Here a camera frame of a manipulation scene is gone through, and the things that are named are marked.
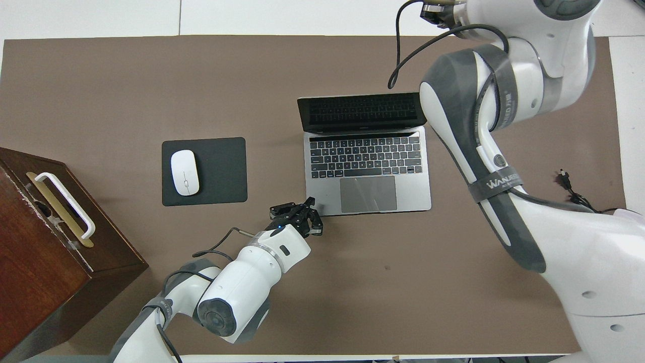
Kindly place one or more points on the silver grey laptop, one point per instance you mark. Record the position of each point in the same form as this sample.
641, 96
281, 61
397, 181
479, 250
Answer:
373, 194

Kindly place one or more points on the black mouse pad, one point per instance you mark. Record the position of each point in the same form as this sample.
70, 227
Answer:
221, 171

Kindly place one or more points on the dark brown wooden box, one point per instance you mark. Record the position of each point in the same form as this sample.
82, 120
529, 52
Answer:
35, 262

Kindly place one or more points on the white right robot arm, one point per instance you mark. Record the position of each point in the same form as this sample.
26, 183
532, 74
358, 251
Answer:
579, 262

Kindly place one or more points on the brown table mat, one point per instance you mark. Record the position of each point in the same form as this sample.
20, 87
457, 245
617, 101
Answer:
201, 91

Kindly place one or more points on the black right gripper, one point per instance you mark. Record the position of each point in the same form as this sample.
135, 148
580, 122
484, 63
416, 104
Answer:
443, 12

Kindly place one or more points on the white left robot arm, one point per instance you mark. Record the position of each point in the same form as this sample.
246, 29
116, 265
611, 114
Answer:
242, 287

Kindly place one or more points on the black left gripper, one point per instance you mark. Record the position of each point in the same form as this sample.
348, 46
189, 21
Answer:
297, 219

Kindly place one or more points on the white computer mouse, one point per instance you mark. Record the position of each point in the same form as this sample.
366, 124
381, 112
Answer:
184, 172

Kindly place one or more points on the brass plate on box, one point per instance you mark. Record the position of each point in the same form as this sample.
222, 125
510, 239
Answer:
86, 241

